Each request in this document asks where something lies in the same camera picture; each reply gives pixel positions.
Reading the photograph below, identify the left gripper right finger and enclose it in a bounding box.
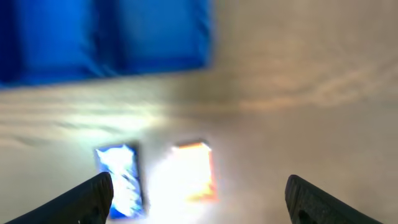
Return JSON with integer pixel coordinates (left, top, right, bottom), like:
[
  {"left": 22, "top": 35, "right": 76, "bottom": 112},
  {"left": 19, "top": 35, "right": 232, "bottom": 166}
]
[{"left": 284, "top": 174, "right": 384, "bottom": 224}]

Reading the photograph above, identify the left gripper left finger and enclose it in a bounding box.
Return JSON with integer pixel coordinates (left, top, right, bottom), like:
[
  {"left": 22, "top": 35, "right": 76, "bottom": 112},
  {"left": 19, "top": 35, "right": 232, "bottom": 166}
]
[{"left": 4, "top": 171, "right": 114, "bottom": 224}]

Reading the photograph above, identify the blue tray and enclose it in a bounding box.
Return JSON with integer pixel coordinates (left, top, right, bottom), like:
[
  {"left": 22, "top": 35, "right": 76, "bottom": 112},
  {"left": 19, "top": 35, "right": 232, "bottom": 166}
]
[{"left": 0, "top": 0, "right": 216, "bottom": 90}]

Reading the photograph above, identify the blue candy pack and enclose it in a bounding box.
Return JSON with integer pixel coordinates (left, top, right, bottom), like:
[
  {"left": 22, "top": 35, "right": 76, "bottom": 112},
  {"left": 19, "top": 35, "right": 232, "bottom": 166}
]
[{"left": 94, "top": 142, "right": 147, "bottom": 220}]

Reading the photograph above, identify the orange candy box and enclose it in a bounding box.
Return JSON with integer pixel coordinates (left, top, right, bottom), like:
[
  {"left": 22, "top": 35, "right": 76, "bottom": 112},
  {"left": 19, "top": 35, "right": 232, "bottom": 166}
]
[{"left": 170, "top": 139, "right": 219, "bottom": 203}]

